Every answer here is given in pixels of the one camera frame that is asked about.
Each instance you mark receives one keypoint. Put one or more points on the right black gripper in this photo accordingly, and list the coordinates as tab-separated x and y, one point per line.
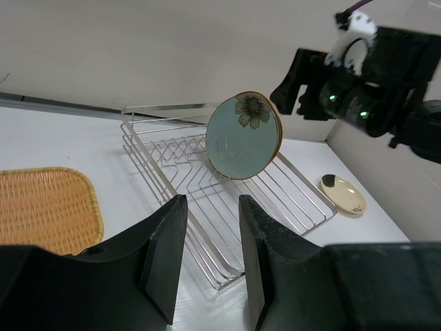
398	67

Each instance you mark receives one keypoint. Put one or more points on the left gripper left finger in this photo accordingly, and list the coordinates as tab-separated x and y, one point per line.
128	282

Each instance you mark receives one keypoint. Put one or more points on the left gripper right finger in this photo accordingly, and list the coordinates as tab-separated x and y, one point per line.
294	284

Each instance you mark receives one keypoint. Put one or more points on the beige plate with bird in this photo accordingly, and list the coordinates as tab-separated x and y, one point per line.
253	109

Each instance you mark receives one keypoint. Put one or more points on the teal plate with flower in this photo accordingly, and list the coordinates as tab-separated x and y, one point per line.
235	152

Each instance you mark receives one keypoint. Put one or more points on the small cream plate black spot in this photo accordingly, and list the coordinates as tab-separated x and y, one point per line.
343	194

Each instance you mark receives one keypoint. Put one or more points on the woven bamboo square tray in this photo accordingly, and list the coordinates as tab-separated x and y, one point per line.
54	208

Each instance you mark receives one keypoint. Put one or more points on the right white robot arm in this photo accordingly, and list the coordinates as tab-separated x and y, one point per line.
419	130

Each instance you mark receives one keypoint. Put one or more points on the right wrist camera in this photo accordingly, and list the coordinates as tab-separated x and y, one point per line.
355	41

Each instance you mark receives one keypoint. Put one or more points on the metal wire dish rack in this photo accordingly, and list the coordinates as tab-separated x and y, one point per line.
167	146

